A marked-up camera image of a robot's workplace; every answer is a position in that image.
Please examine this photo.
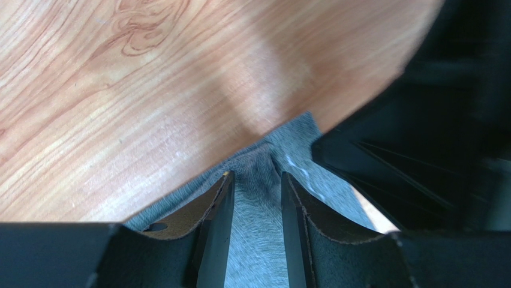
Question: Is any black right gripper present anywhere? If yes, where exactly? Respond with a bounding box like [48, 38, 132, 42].
[311, 1, 510, 231]

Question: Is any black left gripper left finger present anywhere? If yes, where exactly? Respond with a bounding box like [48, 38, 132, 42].
[1, 171, 235, 287]

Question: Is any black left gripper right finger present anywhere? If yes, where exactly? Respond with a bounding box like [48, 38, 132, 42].
[281, 172, 510, 287]

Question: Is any grey cloth napkin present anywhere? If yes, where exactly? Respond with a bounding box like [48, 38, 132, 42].
[127, 112, 373, 287]

